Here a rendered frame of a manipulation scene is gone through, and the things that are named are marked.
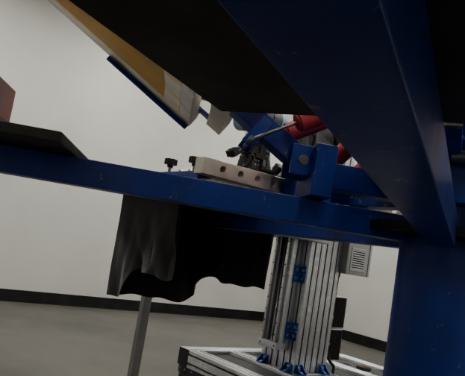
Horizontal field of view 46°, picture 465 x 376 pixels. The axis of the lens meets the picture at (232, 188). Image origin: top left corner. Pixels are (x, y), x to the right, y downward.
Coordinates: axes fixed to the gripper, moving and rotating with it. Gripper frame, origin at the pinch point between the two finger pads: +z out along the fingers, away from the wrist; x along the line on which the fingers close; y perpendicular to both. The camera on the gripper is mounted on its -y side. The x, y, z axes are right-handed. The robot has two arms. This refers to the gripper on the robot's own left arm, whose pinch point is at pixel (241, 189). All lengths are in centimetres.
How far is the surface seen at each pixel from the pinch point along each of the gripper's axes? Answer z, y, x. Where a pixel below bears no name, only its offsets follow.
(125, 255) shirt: 31, -21, 41
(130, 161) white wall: -55, 123, 368
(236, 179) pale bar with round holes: 1.3, -21.4, -25.6
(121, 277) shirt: 40, -20, 43
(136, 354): 78, 11, 77
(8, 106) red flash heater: -4, -87, -11
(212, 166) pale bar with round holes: -0.5, -30.8, -25.6
